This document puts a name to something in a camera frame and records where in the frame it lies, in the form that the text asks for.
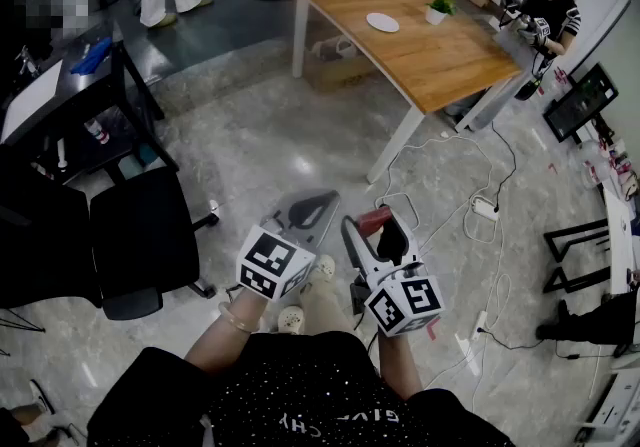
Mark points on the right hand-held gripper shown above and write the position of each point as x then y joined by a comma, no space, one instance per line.
405,300

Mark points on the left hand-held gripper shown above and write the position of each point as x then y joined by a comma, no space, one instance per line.
272,260

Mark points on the small red object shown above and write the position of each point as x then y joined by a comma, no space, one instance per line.
372,221

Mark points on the white round plate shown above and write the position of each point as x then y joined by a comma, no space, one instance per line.
383,22

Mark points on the person's right forearm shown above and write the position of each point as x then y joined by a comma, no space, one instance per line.
400,365

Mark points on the person's left forearm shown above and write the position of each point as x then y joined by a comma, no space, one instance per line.
225,340

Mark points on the person's right white clog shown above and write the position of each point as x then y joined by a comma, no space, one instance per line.
324,266

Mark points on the person's white clog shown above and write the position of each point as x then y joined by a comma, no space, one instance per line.
291,320
324,266

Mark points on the person's beige trousers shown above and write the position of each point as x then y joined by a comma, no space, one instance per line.
327,305

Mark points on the white power strip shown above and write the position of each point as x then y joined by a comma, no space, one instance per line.
480,325
485,209

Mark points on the person's left white clog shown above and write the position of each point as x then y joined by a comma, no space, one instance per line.
291,320

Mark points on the cardboard box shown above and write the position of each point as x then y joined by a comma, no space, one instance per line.
340,75

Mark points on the white bag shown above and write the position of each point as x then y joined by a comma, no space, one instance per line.
345,46

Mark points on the person's black speckled shirt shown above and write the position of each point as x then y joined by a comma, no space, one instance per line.
300,395

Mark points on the black office chair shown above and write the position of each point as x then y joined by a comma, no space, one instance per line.
140,235

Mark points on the wooden table with white legs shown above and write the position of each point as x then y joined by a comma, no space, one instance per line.
425,60

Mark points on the clear plastic jar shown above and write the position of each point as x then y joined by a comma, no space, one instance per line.
595,165

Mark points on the bottle with red label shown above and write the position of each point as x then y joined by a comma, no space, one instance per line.
97,131

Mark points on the green plant in white pot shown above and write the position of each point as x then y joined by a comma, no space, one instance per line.
439,7

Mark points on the white desk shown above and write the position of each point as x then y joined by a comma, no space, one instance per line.
622,235

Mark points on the black monitor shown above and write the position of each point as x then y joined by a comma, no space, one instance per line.
580,105

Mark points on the black desk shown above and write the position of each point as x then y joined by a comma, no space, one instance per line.
90,90

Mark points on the blue cloth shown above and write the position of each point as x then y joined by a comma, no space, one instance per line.
92,57

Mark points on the white box device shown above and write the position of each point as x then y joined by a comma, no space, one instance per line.
615,410

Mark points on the white board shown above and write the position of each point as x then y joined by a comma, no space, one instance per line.
30,102

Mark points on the black metal frame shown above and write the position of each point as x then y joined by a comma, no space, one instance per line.
555,240

